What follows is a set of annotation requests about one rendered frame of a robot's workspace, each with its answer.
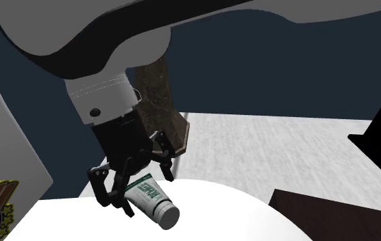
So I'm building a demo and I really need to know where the brown marbled pillar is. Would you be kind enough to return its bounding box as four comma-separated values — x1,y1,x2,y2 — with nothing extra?
133,54,191,158

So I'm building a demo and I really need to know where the white tube with green print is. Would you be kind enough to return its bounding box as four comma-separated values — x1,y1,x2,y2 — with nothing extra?
123,173,181,231

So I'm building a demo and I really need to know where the grey box with emblem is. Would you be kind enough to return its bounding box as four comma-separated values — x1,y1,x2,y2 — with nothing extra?
0,49,54,241

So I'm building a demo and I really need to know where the white toilet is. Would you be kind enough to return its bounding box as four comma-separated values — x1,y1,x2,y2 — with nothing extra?
4,178,314,241

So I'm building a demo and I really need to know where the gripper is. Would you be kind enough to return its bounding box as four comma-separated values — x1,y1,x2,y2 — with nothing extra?
88,109,175,219

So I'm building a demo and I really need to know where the dark brown wooden cabinet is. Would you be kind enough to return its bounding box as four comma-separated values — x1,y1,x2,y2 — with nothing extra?
268,188,381,241

